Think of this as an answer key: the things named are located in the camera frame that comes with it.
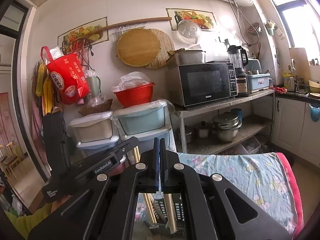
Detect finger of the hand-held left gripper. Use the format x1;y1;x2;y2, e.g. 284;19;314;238
109;136;140;156

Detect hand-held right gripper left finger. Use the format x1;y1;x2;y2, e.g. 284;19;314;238
27;137;160;240

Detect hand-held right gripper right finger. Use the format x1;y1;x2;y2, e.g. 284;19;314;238
160;138;292;240

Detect green plastic utensil basket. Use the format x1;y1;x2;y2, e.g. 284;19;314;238
150;194;187;233

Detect single wooden chopstick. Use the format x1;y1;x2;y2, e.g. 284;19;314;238
164;194;177;233

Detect person's left forearm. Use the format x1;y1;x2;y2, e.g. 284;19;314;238
4;196;72;239

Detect light blue drawer tower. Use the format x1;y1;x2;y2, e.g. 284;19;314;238
114;99;177;153

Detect small steel pot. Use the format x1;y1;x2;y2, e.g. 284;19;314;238
176;127;193;144
195;121;212;138

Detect wicker basket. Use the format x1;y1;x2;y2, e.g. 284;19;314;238
78;99;113;117

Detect wooden chair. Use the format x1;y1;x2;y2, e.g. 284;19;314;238
0;142;22;180

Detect red plastic basin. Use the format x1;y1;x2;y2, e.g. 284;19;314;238
114;82;156;108

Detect yellow hanging cloth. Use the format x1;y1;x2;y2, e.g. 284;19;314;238
35;62;54;115

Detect pink curtain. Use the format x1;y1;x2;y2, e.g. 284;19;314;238
0;92;18;145

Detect red shopping bag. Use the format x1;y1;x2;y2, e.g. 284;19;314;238
41;46;91;105

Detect clear plastic bag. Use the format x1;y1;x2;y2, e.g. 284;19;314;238
112;72;150;92

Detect stack of steel pots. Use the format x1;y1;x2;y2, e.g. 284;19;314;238
212;112;242;142

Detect printed light blue blanket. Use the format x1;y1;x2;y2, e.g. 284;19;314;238
135;152;298;238

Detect clear plastic storage box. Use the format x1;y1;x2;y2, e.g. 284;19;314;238
225;137;263;155

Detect blue mug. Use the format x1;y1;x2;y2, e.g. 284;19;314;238
230;108;242;123

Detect metal shelf table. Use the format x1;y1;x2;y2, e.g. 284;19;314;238
172;89;275;155

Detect black microwave oven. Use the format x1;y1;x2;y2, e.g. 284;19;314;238
167;62;238;108

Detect round wooden cutting board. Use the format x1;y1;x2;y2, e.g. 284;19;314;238
116;28;162;67

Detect grey cooking pot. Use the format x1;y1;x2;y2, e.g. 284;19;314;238
167;49;207;68

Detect round bamboo mat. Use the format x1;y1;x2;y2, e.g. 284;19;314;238
145;29;175;70

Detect pink blanket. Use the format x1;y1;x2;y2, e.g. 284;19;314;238
275;152;304;239

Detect long wooden rolling pin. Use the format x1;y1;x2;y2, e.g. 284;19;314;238
75;17;172;39

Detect blue dish drainer box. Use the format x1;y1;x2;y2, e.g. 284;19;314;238
246;72;271;93

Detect white kitchen cabinets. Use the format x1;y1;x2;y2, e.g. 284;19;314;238
271;96;320;170

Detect black blender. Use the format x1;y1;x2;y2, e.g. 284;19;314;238
227;45;250;98

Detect clear plastic lid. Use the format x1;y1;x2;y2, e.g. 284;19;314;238
177;19;202;43

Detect black countertop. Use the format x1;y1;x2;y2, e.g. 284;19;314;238
274;91;320;103

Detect yellow detergent bottle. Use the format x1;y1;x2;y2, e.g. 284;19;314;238
282;70;295;90

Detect blue hanging bin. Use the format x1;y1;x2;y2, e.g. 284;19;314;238
309;102;320;121

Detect hanging metal strainer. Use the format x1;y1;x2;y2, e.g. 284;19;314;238
247;22;262;34

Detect pale cutting board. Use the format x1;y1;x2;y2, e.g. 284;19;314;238
289;47;307;67

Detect window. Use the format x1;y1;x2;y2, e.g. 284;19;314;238
260;0;320;65

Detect fruit wall poster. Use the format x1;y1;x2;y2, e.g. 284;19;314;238
166;8;215;32
57;17;110;48

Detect green wall caddy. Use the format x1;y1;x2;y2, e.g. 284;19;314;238
265;20;283;37

